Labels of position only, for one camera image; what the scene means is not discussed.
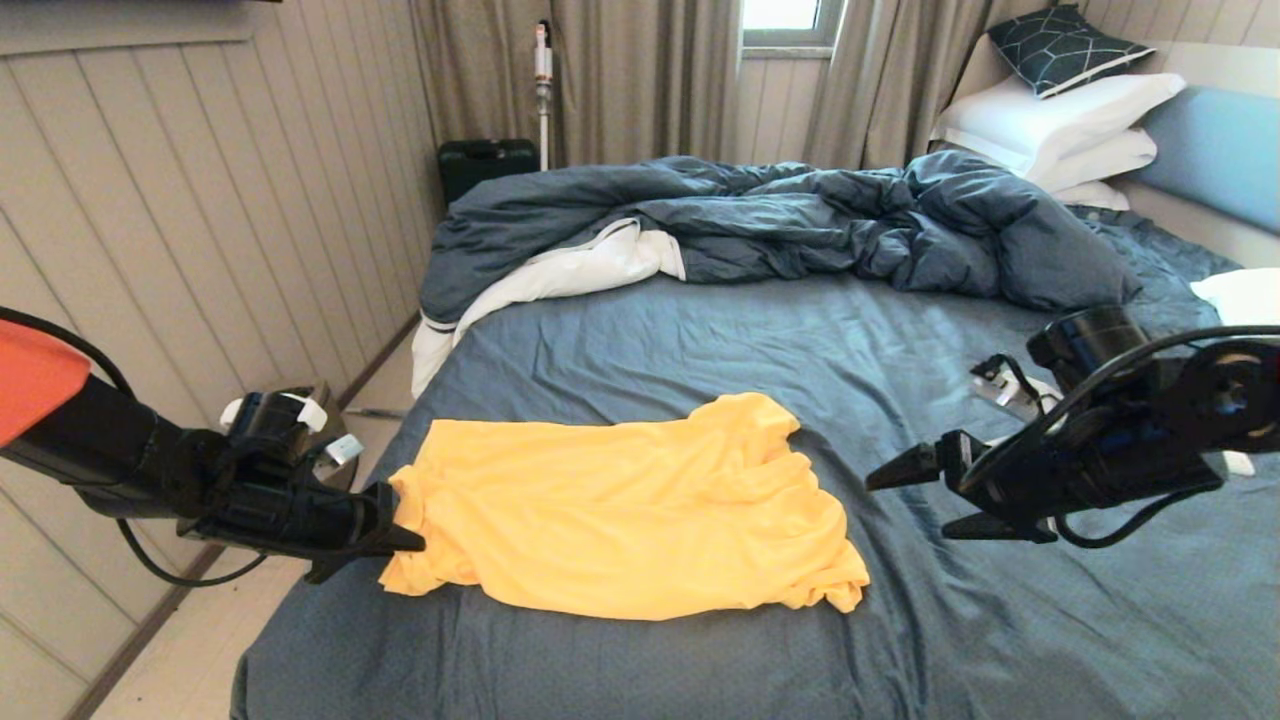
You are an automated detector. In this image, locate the light blue headboard pad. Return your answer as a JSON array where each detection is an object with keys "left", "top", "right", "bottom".
[{"left": 1133, "top": 87, "right": 1280, "bottom": 237}]

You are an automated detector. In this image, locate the large white pillow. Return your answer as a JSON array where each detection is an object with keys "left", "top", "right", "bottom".
[{"left": 930, "top": 72, "right": 1187, "bottom": 181}]

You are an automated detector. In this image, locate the dark blue bed sheet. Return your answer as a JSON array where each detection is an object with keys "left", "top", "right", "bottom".
[{"left": 232, "top": 205, "right": 1280, "bottom": 720}]

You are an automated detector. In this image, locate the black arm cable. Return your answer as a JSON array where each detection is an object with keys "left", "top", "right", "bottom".
[
  {"left": 960, "top": 325, "right": 1280, "bottom": 551},
  {"left": 0, "top": 305, "right": 281, "bottom": 589}
]

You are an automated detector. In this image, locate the brown metal trash bin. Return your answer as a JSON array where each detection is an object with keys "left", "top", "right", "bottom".
[{"left": 300, "top": 383, "right": 361, "bottom": 493}]

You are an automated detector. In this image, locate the dark geometric pattern cushion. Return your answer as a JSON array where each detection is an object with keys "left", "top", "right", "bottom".
[{"left": 985, "top": 5, "right": 1156, "bottom": 100}]

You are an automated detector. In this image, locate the window with grey frame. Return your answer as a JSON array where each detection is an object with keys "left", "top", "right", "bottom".
[{"left": 738, "top": 0, "right": 846, "bottom": 53}]

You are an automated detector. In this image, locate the yellow t-shirt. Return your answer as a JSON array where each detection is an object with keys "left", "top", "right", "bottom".
[{"left": 378, "top": 392, "right": 871, "bottom": 623}]

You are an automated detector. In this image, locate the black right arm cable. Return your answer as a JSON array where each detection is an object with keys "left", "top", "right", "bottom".
[{"left": 960, "top": 325, "right": 1280, "bottom": 551}]

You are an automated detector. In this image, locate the narrow beige curtain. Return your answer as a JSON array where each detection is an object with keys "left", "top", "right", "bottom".
[{"left": 800, "top": 0, "right": 1056, "bottom": 173}]

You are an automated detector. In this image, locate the wide beige curtain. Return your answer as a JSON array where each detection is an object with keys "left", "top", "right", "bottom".
[{"left": 408, "top": 0, "right": 741, "bottom": 171}]

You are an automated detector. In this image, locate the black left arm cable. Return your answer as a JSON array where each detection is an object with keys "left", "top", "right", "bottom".
[{"left": 0, "top": 305, "right": 281, "bottom": 589}]

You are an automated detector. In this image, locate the crumpled dark blue duvet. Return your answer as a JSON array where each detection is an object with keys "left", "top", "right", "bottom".
[{"left": 418, "top": 150, "right": 1143, "bottom": 327}]

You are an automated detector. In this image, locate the white duvet lining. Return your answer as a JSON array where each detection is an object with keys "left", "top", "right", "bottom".
[{"left": 411, "top": 218, "right": 687, "bottom": 401}]

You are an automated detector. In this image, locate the dark green hard case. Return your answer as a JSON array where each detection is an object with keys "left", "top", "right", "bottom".
[{"left": 438, "top": 140, "right": 541, "bottom": 209}]

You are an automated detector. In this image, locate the small white pillow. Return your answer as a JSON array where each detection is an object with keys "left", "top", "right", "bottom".
[{"left": 1048, "top": 180, "right": 1131, "bottom": 212}]

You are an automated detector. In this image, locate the white stick vacuum cleaner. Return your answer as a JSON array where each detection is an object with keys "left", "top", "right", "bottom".
[{"left": 533, "top": 22, "right": 556, "bottom": 173}]

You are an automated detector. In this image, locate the beige headboard frame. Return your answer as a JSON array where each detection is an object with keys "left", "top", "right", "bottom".
[{"left": 945, "top": 38, "right": 1280, "bottom": 269}]

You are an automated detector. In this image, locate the flat white pillow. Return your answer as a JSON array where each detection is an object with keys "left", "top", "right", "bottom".
[{"left": 1020, "top": 128, "right": 1158, "bottom": 195}]

